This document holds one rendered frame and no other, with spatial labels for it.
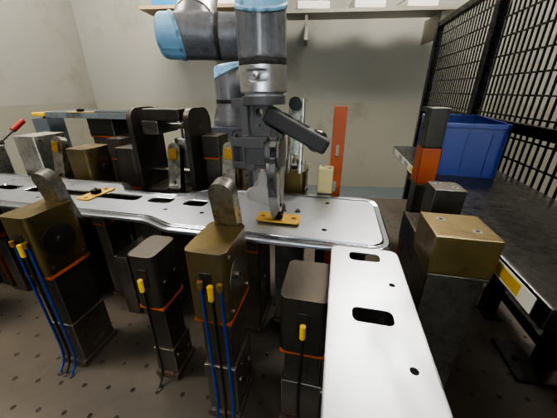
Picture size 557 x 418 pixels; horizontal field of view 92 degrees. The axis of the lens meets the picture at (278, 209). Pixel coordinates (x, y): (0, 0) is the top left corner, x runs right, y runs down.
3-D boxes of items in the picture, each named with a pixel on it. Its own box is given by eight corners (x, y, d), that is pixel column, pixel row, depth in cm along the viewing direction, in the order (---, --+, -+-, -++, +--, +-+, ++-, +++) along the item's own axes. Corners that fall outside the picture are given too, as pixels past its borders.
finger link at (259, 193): (250, 215, 52) (248, 167, 49) (280, 217, 51) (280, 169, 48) (245, 221, 49) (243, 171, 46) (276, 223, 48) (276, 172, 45)
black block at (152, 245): (147, 390, 52) (109, 265, 41) (175, 347, 61) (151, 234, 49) (171, 396, 51) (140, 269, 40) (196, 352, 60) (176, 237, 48)
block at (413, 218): (389, 361, 58) (418, 239, 46) (382, 318, 69) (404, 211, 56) (404, 363, 57) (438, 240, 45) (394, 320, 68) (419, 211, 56)
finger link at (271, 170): (271, 191, 50) (270, 144, 47) (280, 192, 50) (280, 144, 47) (264, 199, 46) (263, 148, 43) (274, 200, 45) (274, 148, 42)
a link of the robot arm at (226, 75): (217, 99, 115) (215, 63, 109) (249, 99, 115) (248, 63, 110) (213, 99, 104) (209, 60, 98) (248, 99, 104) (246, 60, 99)
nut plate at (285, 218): (254, 220, 51) (254, 214, 51) (260, 212, 55) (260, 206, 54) (298, 225, 50) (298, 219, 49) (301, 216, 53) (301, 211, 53)
